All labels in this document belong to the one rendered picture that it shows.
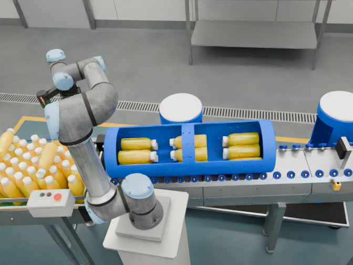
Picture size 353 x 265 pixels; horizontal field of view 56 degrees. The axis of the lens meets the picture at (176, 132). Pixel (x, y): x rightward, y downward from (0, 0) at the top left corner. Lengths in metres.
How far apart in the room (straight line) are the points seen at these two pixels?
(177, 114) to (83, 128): 1.10
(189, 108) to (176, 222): 0.89
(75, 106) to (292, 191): 1.34
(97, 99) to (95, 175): 0.29
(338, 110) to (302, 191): 0.56
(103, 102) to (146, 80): 3.15
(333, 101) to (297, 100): 1.63
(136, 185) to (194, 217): 1.58
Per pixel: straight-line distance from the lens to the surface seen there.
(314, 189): 2.03
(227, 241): 2.75
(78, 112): 1.07
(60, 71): 1.46
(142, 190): 1.30
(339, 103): 2.30
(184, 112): 2.13
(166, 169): 1.74
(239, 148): 1.83
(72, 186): 1.87
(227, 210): 2.71
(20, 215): 2.16
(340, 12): 5.08
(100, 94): 1.09
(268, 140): 1.72
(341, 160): 2.04
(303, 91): 4.04
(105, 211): 1.32
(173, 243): 1.46
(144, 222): 1.43
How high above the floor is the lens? 2.45
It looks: 45 degrees down
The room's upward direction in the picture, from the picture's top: 7 degrees counter-clockwise
